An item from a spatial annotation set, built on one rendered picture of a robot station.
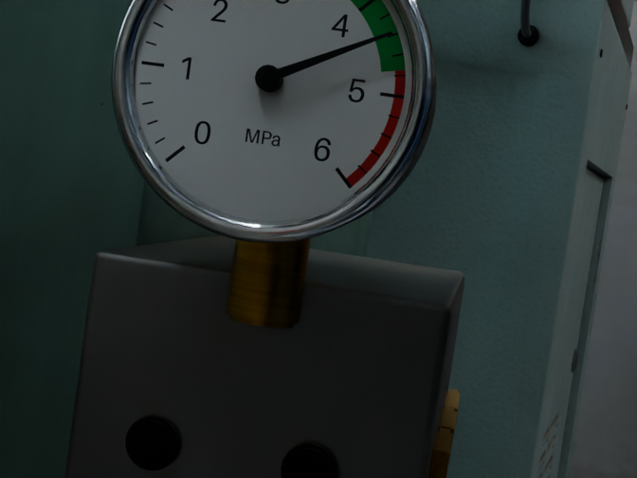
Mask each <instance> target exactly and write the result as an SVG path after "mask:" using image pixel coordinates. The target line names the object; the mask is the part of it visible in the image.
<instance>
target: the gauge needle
mask: <svg viewBox="0 0 637 478"><path fill-rule="evenodd" d="M392 34H393V33H392V31H390V32H387V33H384V34H381V35H378V36H375V37H372V38H370V39H367V40H364V41H361V42H358V43H355V44H352V45H349V46H345V47H342V48H339V49H336V50H333V51H330V52H327V53H324V54H321V55H318V56H316V57H313V58H310V59H306V60H303V61H300V62H297V63H294V64H290V65H287V66H284V67H281V68H277V67H275V66H274V65H270V64H267V65H263V66H262V67H260V68H259V69H258V70H257V72H256V75H255V82H256V84H257V85H258V87H260V88H261V89H262V90H263V91H265V92H269V93H270V92H276V91H277V90H279V89H280V88H281V86H282V83H283V78H284V77H286V76H289V75H291V74H294V73H296V72H299V71H301V70H303V69H305V68H308V67H310V66H313V65H315V64H319V63H322V62H325V61H327V60H330V59H332V58H335V57H336V56H339V55H341V54H344V53H346V52H349V51H351V50H354V49H356V48H359V47H361V46H364V45H367V44H369V43H372V42H374V41H377V40H380V39H382V38H385V37H387V36H390V35H392Z"/></svg>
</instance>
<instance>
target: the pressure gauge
mask: <svg viewBox="0 0 637 478"><path fill-rule="evenodd" d="M390 31H392V33H393V34H392V35H390V36H387V37H385V38H382V39H380V40H377V41H374V42H372V43H369V44H367V45H364V46H361V47H359V48H356V49H354V50H351V51H349V52H346V53H344V54H341V55H339V56H336V57H335V58H332V59H330V60H327V61H325V62H322V63H319V64H315V65H313V66H310V67H308V68H305V69H303V70H301V71H299V72H296V73H294V74H291V75H289V76H286V77H284V78H283V83H282V86H281V88H280V89H279V90H277V91H276V92H270V93H269V92H265V91H263V90H262V89H261V88H260V87H258V85H257V84H256V82H255V75H256V72H257V70H258V69H259V68H260V67H262V66H263V65H267V64H270V65H274V66H275V67H277V68H281V67H284V66H287V65H290V64H294V63H297V62H300V61H303V60H306V59H310V58H313V57H316V56H318V55H321V54H324V53H327V52H330V51H333V50H336V49H339V48H342V47H345V46H349V45H352V44H355V43H358V42H361V41H364V40H367V39H370V38H372V37H375V36H378V35H381V34H384V33H387V32H390ZM111 85H112V100H113V106H114V113H115V117H116V121H117V125H118V130H119V133H120V136H121V138H122V141H123V144H124V146H125V148H126V150H127V152H128V154H129V156H130V158H131V159H132V161H133V163H134V165H135V166H136V168H137V170H138V172H139V173H140V175H141V176H142V178H143V179H144V180H145V181H146V183H147V184H148V185H149V186H150V187H151V189H152V190H153V191H154V192H155V193H156V194H157V195H158V196H159V197H160V198H161V199H162V200H163V201H164V202H165V203H166V204H167V205H168V206H170V207H171V208H172V209H173V210H175V211H176V212H178V213H179V214H180V215H182V216H183V217H185V218H187V219H188V220H190V221H191V222H192V223H194V224H195V225H197V226H199V227H202V228H204V229H206V230H209V231H211V232H214V233H217V234H220V235H223V236H226V237H228V238H232V239H236V244H235V250H234V257H233V264H232V271H231V277H230V285H229V292H228V298H227V311H226V313H227V314H229V315H230V318H231V319H232V320H234V321H237V322H243V323H247V324H253V325H259V326H265V327H275V328H291V327H294V324H297V323H299V319H300V307H301V300H302V293H303V288H304V283H305V276H306V269H307V263H308V256H309V249H310V243H311V238H312V237H316V236H320V235H322V234H324V233H327V232H329V231H332V230H336V229H338V228H340V227H342V226H344V225H346V224H349V223H351V222H353V221H355V220H357V219H359V218H361V217H362V216H364V215H365V214H367V213H369V212H370V211H372V210H374V209H376V208H377V207H378V206H380V205H381V204H382V203H383V202H384V201H385V200H386V199H388V198H389V197H390V196H391V195H392V194H393V193H395V192H396V190H397V189H398V188H399V187H400V186H401V184H402V183H403V182H404V181H405V179H406V178H407V177H408V176H409V175H410V173H411V171H412V169H413V168H414V166H415V164H416V163H417V161H418V159H419V158H420V156H421V154H422V153H423V151H424V148H425V146H426V143H427V141H428V137H429V134H430V130H431V126H432V123H433V118H434V114H435V107H436V93H437V83H436V72H435V63H434V58H433V51H432V44H431V41H430V37H429V33H428V26H427V23H426V20H425V18H424V15H423V13H422V11H421V8H420V6H419V4H418V2H417V1H416V0H132V1H131V3H130V5H129V6H128V9H127V10H126V12H125V15H124V17H123V20H122V22H121V25H120V28H119V31H118V37H117V39H116V44H115V50H114V55H113V62H112V73H111Z"/></svg>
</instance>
